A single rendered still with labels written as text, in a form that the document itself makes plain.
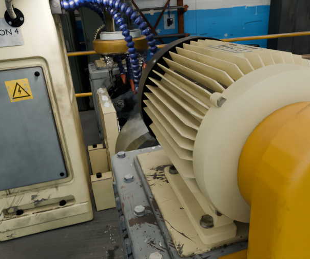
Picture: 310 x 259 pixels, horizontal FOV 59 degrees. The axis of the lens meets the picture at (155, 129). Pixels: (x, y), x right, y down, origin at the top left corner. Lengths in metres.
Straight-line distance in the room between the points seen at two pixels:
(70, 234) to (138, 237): 0.60
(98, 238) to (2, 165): 0.34
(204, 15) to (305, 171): 5.98
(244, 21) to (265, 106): 6.16
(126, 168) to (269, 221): 0.32
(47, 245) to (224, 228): 0.68
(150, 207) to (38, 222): 0.59
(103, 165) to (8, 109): 0.50
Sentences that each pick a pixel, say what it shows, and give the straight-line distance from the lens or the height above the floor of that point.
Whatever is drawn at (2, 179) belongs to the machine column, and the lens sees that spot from 0.86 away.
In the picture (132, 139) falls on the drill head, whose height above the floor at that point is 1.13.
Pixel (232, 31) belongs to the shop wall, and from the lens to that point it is 6.31.
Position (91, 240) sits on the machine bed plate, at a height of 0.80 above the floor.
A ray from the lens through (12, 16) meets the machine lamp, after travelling 0.71.
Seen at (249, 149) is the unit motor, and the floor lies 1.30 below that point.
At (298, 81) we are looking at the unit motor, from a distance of 0.25.
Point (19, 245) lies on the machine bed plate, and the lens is 0.96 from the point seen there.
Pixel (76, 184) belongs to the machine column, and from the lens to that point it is 0.86.
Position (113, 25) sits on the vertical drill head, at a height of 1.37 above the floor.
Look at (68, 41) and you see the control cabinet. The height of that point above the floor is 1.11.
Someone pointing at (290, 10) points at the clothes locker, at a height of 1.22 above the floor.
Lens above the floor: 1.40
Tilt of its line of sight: 23 degrees down
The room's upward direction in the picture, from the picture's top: 5 degrees counter-clockwise
